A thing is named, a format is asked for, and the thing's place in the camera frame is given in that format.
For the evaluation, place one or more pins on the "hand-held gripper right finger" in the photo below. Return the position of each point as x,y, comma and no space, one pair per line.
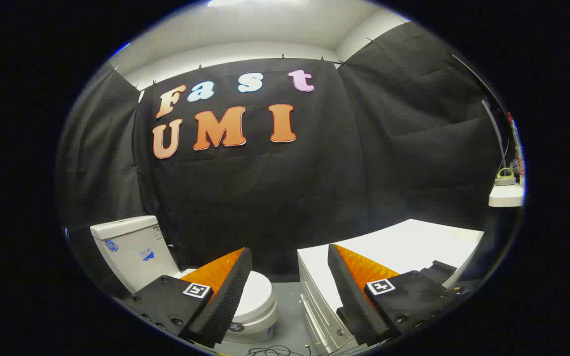
349,296

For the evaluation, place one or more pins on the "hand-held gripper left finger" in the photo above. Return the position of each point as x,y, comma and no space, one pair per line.
233,291

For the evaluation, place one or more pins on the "white toilet lid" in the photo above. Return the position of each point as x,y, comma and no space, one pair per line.
259,291

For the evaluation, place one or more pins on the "white toilet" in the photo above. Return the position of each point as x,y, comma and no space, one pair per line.
131,247

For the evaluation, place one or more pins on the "white cabinet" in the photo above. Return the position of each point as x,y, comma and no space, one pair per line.
413,242

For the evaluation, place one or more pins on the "black backdrop cloth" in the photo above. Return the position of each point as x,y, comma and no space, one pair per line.
314,188

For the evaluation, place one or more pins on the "white shelf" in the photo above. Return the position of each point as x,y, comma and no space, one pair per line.
505,195

